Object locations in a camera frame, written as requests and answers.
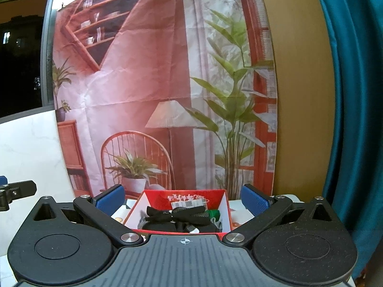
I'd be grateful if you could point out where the teal curtain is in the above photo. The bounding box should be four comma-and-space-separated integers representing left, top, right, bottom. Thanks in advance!
311, 0, 383, 278

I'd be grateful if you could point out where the red strawberry cardboard box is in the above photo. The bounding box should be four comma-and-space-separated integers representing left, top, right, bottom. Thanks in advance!
123, 189, 232, 234

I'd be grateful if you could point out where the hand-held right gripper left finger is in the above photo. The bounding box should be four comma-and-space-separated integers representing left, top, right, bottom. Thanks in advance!
31, 184, 144, 248

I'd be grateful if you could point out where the black mesh cloth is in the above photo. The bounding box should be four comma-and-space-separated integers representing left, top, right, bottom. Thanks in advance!
145, 205, 210, 226

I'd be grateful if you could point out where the white marble board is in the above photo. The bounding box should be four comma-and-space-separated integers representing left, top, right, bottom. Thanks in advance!
0, 109, 75, 210

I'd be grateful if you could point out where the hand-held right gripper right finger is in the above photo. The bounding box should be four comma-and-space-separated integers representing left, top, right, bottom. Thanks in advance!
223, 183, 344, 248

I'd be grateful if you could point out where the white bag with green cable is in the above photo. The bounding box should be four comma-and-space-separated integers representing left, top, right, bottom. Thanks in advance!
206, 209, 223, 225

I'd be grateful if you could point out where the dark glass window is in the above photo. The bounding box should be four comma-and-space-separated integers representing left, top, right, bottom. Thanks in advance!
0, 0, 57, 117

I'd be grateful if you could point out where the printed room backdrop cloth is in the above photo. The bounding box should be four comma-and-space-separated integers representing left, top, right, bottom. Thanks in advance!
52, 0, 279, 199

